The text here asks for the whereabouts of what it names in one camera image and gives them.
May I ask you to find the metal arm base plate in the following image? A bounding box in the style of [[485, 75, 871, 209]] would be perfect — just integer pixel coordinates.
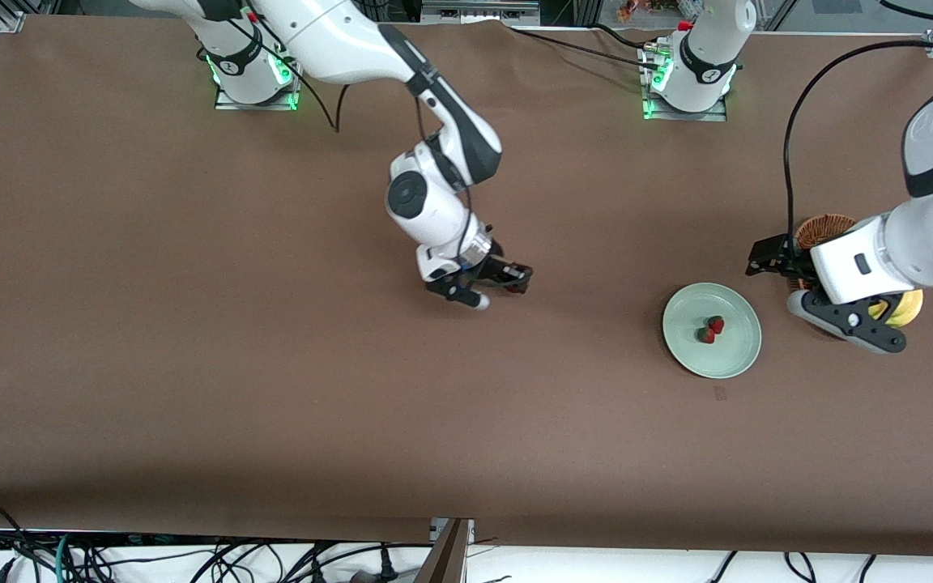
[[214, 49, 305, 112], [641, 45, 729, 122]]

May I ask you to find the colourful toy pile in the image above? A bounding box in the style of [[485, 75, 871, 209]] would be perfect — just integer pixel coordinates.
[[619, 0, 682, 23]]

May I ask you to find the long black table cable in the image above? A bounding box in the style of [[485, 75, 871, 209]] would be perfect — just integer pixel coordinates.
[[507, 27, 663, 72]]

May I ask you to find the aluminium frame rail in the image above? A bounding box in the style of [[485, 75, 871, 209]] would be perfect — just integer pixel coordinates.
[[420, 0, 541, 25]]

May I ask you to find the small metal bracket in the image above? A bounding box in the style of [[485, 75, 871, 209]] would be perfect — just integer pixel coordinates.
[[430, 518, 476, 546]]

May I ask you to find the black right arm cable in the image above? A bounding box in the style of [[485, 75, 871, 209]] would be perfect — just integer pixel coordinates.
[[226, 15, 351, 134]]

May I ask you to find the paper table cover sheet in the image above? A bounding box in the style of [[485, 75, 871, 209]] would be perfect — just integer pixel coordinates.
[[0, 15, 933, 560]]

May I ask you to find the short black table cable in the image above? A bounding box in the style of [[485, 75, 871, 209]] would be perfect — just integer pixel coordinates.
[[592, 23, 658, 51]]

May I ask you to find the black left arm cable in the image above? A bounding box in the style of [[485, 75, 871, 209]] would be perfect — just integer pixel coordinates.
[[782, 39, 933, 262]]

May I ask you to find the pale green round plate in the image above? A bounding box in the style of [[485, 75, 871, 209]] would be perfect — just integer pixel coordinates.
[[662, 282, 762, 380]]

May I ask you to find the woven wicker basket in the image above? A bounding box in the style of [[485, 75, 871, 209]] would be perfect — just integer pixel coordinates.
[[789, 213, 872, 342]]

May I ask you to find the thick black gripper cable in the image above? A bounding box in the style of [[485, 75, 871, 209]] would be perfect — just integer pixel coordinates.
[[410, 91, 472, 216]]

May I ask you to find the yellow banana bunch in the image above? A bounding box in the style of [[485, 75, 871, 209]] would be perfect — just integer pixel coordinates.
[[867, 289, 924, 330]]

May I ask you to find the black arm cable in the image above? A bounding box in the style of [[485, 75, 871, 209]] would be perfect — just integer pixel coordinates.
[[782, 39, 933, 262], [226, 15, 351, 134]]

